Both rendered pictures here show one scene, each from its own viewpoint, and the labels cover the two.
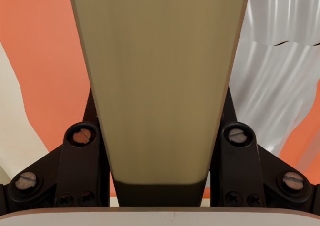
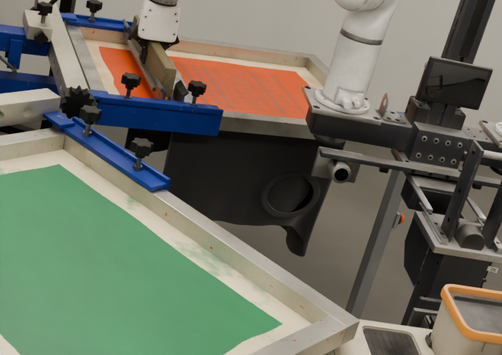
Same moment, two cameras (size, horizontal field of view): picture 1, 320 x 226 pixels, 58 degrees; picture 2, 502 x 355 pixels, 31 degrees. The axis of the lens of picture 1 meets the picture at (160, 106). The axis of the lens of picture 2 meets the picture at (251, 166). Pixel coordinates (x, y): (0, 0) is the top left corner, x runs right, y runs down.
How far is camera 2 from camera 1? 245 cm
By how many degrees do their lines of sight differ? 109
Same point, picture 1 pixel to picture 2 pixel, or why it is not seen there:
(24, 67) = (116, 77)
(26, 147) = (110, 89)
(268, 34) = not seen: hidden behind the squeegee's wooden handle
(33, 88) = (116, 80)
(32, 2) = (119, 72)
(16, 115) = (110, 83)
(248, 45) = not seen: hidden behind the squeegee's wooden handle
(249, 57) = not seen: hidden behind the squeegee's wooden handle
